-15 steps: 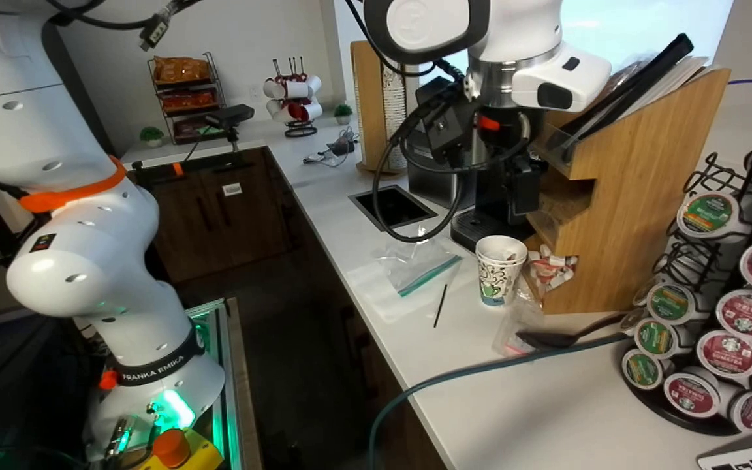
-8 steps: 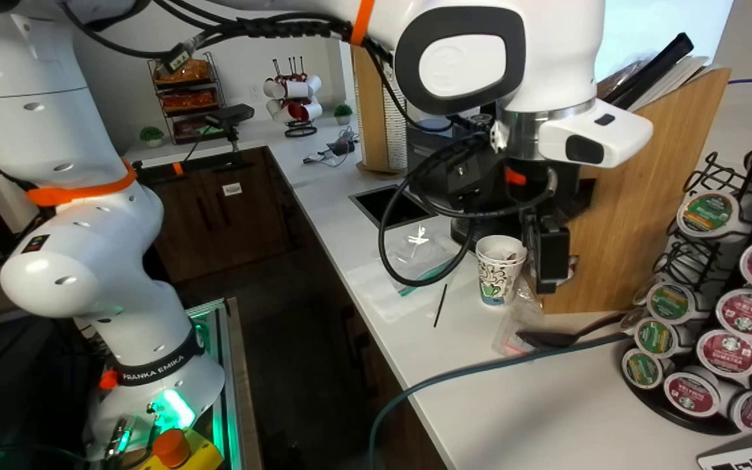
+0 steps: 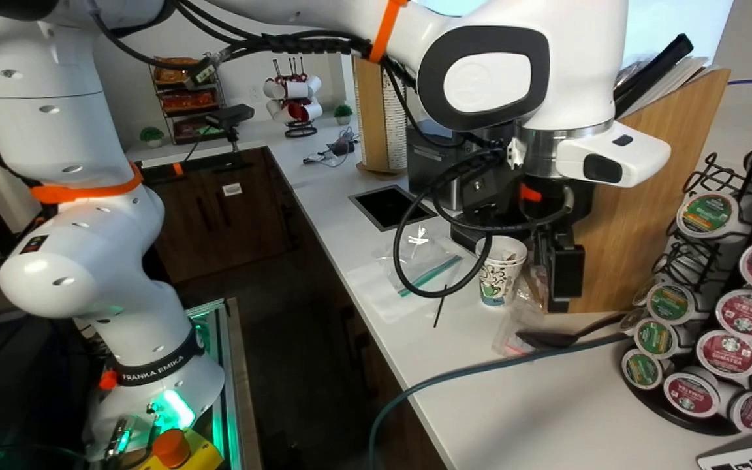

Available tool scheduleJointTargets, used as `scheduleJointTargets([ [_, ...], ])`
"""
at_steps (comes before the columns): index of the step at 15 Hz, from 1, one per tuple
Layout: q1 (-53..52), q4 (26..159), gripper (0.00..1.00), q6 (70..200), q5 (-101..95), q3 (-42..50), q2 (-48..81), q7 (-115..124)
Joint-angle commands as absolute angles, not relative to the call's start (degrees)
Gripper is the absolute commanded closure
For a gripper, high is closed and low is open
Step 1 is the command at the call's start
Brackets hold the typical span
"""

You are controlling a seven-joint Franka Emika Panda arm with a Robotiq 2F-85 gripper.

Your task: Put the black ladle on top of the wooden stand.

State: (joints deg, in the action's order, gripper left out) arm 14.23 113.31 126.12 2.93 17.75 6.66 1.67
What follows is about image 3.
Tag black tongs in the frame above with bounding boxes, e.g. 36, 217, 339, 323
613, 32, 698, 115

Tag small green object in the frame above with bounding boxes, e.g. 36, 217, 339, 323
135, 125, 171, 149

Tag snack shelf rack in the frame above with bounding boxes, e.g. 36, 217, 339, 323
148, 54, 227, 147

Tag black white patterned mat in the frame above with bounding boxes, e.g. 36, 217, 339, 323
696, 437, 752, 470

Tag yellow emergency stop button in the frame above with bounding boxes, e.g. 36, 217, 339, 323
135, 427, 226, 470

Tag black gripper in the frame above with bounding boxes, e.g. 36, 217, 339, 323
477, 166, 587, 313

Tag clear plastic bag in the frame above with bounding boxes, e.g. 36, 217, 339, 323
365, 226, 464, 302

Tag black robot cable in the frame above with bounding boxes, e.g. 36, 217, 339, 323
389, 147, 571, 302

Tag small counter clutter pile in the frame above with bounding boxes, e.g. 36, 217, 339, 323
301, 129, 361, 166

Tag small clear plastic wrapper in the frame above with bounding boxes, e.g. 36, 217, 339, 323
489, 297, 547, 361

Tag wooden condiment stand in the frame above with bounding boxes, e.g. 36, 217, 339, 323
566, 59, 733, 317

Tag green lid coffee pod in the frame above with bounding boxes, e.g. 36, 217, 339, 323
618, 348, 665, 391
632, 317, 685, 361
677, 191, 740, 242
645, 281, 699, 327

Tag thin dark stir stick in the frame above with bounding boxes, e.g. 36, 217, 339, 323
432, 281, 453, 331

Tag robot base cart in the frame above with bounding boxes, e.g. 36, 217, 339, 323
177, 296, 267, 470

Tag black desk device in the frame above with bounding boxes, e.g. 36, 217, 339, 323
201, 102, 259, 147

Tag printed paper cup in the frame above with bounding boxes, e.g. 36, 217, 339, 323
475, 232, 530, 311

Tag stainless steel bin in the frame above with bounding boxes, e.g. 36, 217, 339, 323
406, 121, 463, 215

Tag black wire pod carousel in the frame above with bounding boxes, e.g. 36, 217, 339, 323
618, 142, 752, 438

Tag black ladle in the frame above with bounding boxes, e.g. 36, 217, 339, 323
514, 311, 632, 353

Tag mug rack with mugs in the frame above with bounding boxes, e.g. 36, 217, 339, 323
262, 54, 326, 142

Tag long dark power cable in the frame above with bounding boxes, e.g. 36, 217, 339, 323
363, 333, 628, 470

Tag dark wooden cabinet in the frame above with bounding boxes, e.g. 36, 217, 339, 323
125, 147, 305, 285

